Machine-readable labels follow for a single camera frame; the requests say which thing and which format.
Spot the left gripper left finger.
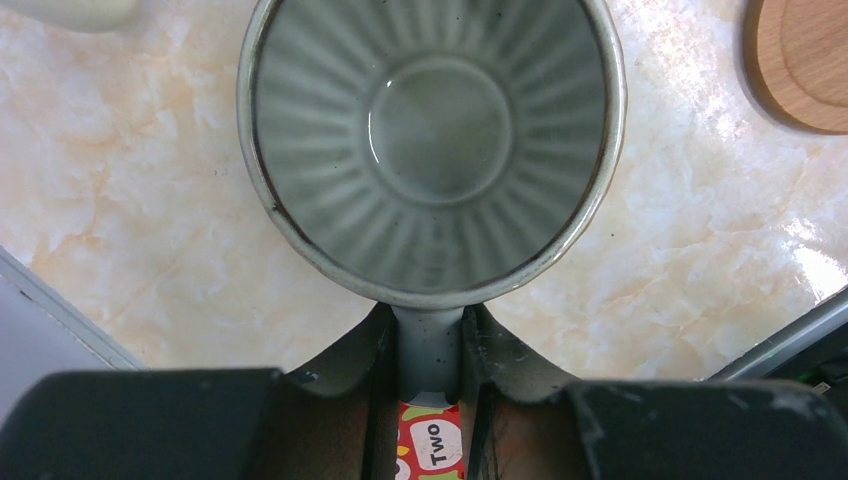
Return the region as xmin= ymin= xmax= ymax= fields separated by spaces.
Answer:
xmin=1 ymin=304 xmax=398 ymax=479

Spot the grey striped mug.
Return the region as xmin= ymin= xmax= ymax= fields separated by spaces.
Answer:
xmin=236 ymin=1 xmax=627 ymax=408

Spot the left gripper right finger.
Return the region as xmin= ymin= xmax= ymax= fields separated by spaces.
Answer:
xmin=461 ymin=305 xmax=847 ymax=479

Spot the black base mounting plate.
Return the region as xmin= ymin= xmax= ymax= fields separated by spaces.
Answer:
xmin=707 ymin=286 xmax=848 ymax=405

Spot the red owl sticker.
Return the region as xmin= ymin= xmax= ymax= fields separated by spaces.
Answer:
xmin=395 ymin=403 xmax=465 ymax=480

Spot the light woven rattan coaster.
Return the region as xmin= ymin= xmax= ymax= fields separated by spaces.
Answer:
xmin=741 ymin=0 xmax=847 ymax=135

